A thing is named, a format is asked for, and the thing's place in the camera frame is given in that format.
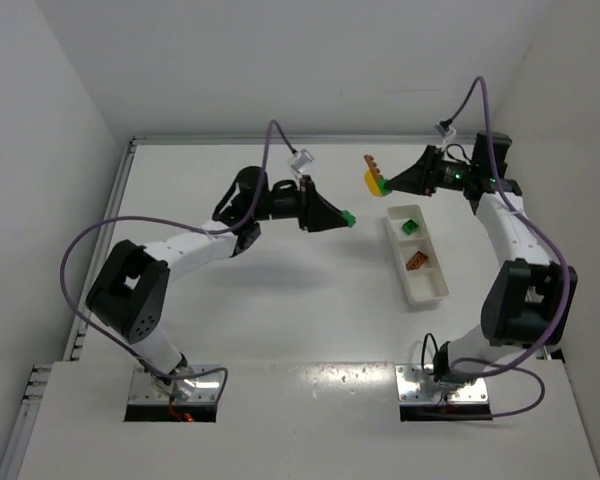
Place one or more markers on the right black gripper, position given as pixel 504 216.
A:
pixel 428 169

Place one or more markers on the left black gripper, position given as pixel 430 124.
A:
pixel 306 204

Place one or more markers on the brown lego brick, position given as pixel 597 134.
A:
pixel 373 168
pixel 417 261

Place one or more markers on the yellow lego brick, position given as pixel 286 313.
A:
pixel 375 184

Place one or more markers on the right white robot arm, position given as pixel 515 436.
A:
pixel 528 304

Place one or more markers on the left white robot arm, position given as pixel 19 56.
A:
pixel 130 290

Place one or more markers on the white divided plastic tray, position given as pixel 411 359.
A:
pixel 426 286

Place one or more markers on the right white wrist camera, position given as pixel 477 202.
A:
pixel 446 131

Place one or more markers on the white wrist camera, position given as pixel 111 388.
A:
pixel 301 163
pixel 446 131

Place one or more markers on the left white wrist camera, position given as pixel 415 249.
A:
pixel 301 163

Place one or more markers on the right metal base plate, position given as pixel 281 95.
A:
pixel 416 387

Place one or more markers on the metal base plate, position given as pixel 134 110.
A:
pixel 146 390
pixel 416 387

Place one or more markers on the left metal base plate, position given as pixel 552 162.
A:
pixel 146 390

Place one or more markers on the aluminium frame rail left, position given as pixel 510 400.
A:
pixel 38 378

